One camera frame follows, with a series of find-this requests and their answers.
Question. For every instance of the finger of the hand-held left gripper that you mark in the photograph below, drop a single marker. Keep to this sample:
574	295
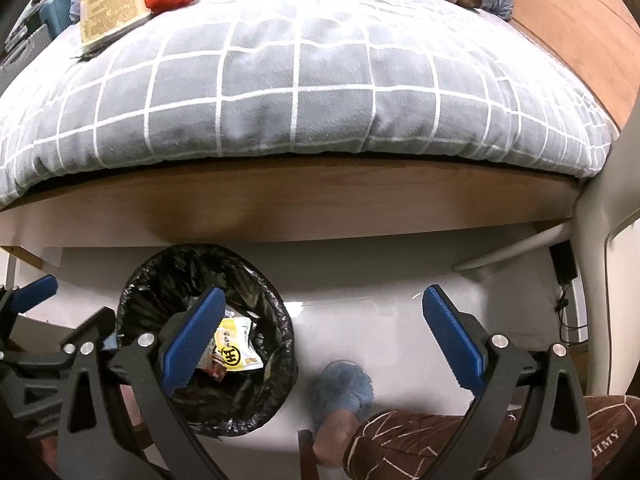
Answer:
50	352
35	292

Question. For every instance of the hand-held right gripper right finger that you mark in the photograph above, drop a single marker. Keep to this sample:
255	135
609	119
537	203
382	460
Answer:
452	340

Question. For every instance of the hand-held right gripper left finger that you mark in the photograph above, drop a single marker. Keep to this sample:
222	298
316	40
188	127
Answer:
195	345

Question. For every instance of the yellow packet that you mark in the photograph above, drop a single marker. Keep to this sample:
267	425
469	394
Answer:
235	355

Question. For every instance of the trash bin with black bag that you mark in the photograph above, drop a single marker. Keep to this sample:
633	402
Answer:
165	270

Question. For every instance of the brown cookie box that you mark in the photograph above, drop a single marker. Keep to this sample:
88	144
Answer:
110	5

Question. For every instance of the person's right leg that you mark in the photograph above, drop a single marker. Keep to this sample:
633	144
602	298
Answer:
410	435

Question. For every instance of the blue slipper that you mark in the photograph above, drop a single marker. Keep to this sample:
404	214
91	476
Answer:
340	385

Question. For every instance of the black power adapter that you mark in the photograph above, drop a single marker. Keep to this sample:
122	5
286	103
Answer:
564	260

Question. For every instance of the beige plastic chair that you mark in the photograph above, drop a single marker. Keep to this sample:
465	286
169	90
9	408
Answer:
590	240

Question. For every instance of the grey suitcase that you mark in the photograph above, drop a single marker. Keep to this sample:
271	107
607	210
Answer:
25	50

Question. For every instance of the teal suitcase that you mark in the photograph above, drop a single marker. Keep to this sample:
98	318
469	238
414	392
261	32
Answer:
55	10

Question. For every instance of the grey checked mattress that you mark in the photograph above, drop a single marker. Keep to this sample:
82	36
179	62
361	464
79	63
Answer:
325	85

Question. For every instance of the wooden bed frame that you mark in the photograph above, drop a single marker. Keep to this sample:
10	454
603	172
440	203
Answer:
300	200

